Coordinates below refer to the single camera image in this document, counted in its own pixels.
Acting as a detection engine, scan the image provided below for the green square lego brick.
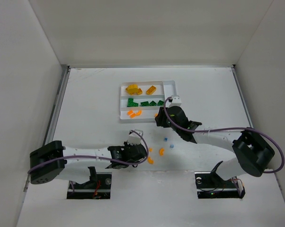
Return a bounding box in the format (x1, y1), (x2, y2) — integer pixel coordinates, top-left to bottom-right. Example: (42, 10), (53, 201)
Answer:
(149, 101), (157, 106)

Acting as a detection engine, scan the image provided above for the green long lego brick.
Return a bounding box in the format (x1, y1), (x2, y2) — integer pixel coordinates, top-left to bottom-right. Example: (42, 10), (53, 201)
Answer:
(140, 101), (150, 106)

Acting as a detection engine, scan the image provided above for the yellow square lego brick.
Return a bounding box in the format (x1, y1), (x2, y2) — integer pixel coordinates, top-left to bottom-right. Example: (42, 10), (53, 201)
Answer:
(136, 88), (143, 95)

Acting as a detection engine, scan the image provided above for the orange round figure piece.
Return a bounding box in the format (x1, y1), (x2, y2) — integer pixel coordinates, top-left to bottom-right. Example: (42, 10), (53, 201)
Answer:
(125, 84), (139, 95)

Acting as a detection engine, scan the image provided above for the yellow long lego brick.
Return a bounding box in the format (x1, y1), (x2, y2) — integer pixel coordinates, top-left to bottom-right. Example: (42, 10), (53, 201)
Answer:
(146, 86), (157, 95)

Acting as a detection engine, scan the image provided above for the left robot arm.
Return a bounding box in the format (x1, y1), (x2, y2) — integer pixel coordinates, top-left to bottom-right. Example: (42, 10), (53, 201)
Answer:
(28, 140), (149, 185)

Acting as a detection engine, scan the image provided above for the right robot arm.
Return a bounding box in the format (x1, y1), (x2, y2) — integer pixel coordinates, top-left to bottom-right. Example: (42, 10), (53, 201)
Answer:
(155, 106), (275, 181)

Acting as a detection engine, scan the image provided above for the white divided sorting tray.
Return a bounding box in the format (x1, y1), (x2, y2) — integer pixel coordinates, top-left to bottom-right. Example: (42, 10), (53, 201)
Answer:
(119, 80), (177, 123)

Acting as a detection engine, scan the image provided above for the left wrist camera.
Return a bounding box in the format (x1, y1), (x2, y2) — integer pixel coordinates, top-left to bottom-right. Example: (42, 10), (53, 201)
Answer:
(127, 129), (143, 145)

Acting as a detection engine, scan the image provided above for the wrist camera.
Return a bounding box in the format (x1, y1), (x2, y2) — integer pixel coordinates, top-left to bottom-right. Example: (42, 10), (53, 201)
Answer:
(127, 129), (143, 145)
(168, 96), (182, 107)

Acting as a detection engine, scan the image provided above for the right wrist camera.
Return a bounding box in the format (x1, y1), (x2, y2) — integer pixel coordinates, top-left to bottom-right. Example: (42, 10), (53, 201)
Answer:
(168, 96), (182, 107)

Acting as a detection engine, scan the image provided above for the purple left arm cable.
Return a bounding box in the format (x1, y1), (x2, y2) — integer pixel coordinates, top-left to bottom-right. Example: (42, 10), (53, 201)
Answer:
(27, 129), (150, 194)

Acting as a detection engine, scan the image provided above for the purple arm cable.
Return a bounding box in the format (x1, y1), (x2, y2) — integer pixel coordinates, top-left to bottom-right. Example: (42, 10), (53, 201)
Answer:
(163, 96), (285, 175)
(27, 129), (150, 194)

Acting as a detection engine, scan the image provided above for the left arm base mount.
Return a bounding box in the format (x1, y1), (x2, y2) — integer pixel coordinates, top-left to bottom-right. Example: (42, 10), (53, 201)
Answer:
(66, 167), (112, 200)

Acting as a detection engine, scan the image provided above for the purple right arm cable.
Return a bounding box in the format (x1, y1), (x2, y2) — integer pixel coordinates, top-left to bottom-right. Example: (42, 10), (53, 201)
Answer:
(163, 96), (285, 175)

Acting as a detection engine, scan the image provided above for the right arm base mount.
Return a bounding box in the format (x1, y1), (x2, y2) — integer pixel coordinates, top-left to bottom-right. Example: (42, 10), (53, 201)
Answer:
(195, 161), (246, 199)

